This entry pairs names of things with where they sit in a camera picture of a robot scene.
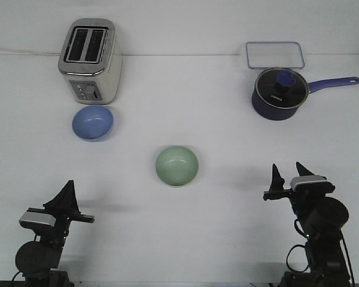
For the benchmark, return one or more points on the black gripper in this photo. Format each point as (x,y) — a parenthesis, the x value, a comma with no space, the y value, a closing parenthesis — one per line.
(65,200)
(302,203)

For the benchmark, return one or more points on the blue bowl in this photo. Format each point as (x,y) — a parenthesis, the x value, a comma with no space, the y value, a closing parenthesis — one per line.
(93,123)

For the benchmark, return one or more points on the green bowl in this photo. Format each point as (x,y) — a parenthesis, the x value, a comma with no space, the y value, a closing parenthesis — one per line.
(176,165)

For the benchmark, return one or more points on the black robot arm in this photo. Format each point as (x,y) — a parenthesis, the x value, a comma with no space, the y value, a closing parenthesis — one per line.
(38,260)
(319,219)

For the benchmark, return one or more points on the dark blue saucepan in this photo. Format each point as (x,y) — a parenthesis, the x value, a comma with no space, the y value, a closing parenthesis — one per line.
(278,114)

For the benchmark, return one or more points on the glass pot lid blue knob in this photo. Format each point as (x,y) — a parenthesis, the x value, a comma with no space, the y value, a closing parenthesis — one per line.
(281,88)

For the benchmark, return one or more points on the clear blue-rimmed container lid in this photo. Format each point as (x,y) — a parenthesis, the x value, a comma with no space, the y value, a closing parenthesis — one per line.
(270,54)

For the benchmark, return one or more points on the silver two-slot toaster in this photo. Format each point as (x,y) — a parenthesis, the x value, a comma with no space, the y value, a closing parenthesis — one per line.
(91,61)

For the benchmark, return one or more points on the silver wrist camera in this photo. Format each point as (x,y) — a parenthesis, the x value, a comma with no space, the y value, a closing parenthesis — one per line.
(33,220)
(312,182)

